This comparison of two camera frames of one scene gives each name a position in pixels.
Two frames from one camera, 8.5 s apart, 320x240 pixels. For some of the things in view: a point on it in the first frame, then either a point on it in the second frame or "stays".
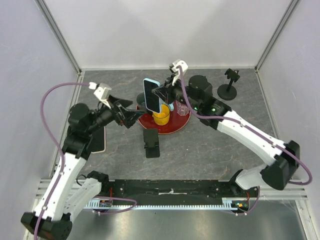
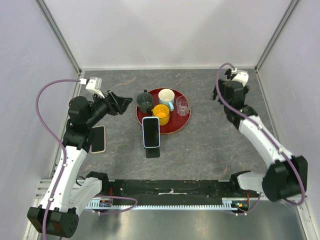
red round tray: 176,123 stays
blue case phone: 153,101 to 151,132
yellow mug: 162,118 stays
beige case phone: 98,141 stays
